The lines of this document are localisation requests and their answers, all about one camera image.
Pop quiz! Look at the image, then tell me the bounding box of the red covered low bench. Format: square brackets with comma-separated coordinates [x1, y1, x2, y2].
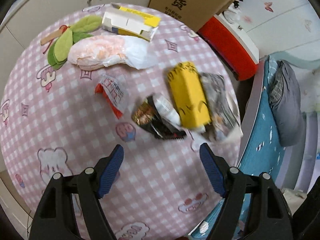
[198, 15, 259, 81]

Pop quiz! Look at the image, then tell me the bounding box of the newspaper print bag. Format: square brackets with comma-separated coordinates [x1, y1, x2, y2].
[200, 73, 243, 144]

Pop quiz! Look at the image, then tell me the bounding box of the yellow snack box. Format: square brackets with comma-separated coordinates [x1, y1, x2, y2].
[167, 61, 211, 129]

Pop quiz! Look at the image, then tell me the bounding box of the pink checkered tablecloth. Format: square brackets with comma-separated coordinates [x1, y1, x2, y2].
[1, 5, 235, 239]

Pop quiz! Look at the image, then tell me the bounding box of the grey folded duvet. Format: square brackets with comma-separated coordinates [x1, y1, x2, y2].
[269, 61, 303, 147]

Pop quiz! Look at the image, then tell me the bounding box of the black gold snack wrapper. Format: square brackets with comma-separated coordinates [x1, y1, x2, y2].
[131, 94, 187, 140]

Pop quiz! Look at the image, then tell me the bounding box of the red silver snack wrapper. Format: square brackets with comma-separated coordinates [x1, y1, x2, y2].
[94, 74, 129, 119]

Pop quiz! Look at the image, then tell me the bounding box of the teal bunk bed mattress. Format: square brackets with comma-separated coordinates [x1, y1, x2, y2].
[189, 55, 295, 239]

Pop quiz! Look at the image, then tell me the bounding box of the pink white plastic bag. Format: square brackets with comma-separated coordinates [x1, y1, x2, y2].
[67, 35, 158, 71]

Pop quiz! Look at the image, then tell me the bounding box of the green felt leaf ornament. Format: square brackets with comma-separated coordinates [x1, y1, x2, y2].
[41, 15, 102, 70]

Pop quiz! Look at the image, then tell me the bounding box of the yellow white medicine box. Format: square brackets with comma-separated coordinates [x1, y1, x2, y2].
[102, 4, 161, 42]

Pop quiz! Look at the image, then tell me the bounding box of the cream low cabinet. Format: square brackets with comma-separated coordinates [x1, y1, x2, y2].
[0, 0, 161, 221]

